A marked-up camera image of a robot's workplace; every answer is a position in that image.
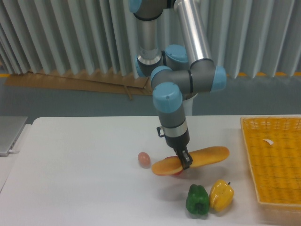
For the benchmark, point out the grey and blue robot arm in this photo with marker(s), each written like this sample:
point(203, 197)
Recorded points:
point(178, 72)

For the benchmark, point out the yellow woven basket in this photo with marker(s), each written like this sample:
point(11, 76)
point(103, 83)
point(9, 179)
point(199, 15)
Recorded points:
point(275, 169)

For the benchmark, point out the white paper scrap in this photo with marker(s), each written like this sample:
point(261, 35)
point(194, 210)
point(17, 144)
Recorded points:
point(270, 142)

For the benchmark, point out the brown cardboard sheet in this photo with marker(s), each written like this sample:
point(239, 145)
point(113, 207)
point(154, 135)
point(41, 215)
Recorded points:
point(97, 82)

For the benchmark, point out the long orange bread loaf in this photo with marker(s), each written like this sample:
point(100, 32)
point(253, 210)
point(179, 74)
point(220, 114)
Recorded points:
point(201, 157)

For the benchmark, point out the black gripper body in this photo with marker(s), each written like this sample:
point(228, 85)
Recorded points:
point(179, 142)

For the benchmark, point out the silver laptop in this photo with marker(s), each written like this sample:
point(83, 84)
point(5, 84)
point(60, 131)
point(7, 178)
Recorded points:
point(10, 129)

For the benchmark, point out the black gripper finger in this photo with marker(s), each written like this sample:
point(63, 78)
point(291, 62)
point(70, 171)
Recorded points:
point(185, 159)
point(178, 152)

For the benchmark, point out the yellow bell pepper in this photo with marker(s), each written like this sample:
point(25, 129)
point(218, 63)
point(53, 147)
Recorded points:
point(221, 195)

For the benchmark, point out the green bell pepper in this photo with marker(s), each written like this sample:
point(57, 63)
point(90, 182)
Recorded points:
point(197, 201)

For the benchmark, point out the brown egg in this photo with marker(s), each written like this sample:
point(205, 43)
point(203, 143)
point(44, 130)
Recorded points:
point(144, 159)

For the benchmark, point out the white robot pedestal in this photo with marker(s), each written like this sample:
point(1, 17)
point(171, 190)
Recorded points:
point(188, 103)

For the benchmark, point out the red bell pepper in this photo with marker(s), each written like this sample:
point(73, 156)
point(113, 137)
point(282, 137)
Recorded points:
point(177, 173)

